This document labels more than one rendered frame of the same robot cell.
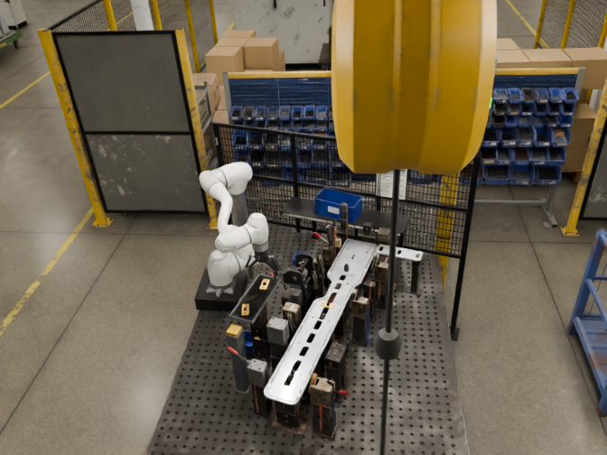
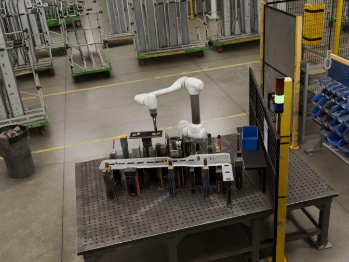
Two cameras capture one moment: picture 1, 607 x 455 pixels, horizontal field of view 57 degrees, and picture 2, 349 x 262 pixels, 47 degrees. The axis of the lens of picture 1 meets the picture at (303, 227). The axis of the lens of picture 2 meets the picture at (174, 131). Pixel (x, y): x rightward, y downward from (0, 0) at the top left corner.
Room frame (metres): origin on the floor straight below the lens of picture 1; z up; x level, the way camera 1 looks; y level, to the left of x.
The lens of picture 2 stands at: (1.34, -3.60, 3.16)
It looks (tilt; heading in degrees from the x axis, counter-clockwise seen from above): 26 degrees down; 71
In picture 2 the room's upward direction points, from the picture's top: 6 degrees counter-clockwise
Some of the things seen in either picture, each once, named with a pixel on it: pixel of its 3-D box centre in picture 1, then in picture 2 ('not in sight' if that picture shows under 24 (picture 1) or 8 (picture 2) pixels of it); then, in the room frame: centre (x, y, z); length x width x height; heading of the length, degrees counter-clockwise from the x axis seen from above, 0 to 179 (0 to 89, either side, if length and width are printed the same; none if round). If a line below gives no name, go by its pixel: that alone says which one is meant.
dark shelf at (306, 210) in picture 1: (344, 215); (250, 146); (3.30, -0.29, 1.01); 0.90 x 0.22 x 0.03; 66
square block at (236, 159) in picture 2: (383, 252); (238, 174); (3.02, -0.53, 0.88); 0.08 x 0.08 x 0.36; 66
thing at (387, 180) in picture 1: (391, 179); (266, 134); (3.29, -0.62, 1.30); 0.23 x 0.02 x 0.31; 66
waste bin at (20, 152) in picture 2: not in sight; (16, 151); (0.79, 2.31, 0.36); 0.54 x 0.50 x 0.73; 82
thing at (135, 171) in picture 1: (138, 136); (278, 74); (4.87, 1.50, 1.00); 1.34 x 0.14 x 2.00; 82
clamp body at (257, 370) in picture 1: (260, 388); (115, 165); (1.92, 0.27, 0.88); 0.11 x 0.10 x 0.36; 66
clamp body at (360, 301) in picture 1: (359, 320); (172, 180); (2.38, -0.30, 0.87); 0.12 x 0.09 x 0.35; 66
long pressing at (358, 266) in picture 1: (328, 308); (164, 161); (2.37, -0.11, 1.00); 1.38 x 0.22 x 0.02; 156
